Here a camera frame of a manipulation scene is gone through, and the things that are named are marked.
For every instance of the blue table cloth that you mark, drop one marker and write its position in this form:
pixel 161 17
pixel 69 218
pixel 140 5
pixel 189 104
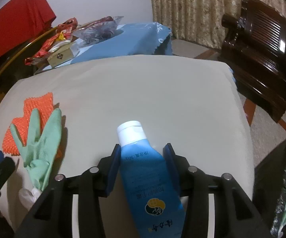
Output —
pixel 133 42

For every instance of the beige patterned curtain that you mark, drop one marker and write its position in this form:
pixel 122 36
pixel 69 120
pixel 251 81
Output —
pixel 195 10

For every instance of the bin with black bag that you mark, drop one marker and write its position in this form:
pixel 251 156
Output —
pixel 284 168

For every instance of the red cloth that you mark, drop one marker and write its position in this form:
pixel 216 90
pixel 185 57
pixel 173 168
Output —
pixel 14 22

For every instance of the clear bag of food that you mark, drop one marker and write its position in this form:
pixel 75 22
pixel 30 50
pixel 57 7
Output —
pixel 95 29

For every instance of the curved wooden chair frame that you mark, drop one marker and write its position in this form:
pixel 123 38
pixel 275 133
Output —
pixel 9 57

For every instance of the red and yellow snack packet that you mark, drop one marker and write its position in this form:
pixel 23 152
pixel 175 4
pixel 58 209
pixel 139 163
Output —
pixel 43 48

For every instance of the orange foam mesh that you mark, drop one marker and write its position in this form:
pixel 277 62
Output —
pixel 37 106

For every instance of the beige table cloth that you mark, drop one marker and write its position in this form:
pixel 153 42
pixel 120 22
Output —
pixel 145 91

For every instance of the beige tissue box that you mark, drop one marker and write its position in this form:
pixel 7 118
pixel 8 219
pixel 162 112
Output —
pixel 59 55

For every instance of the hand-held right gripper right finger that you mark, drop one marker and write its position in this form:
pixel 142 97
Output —
pixel 169 166

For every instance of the blue bottle with white cap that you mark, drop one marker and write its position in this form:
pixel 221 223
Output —
pixel 147 173

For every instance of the dark wooden armchair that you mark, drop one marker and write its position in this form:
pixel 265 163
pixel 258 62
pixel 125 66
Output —
pixel 257 54

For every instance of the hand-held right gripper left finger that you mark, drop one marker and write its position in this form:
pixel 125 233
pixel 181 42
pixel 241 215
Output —
pixel 114 166

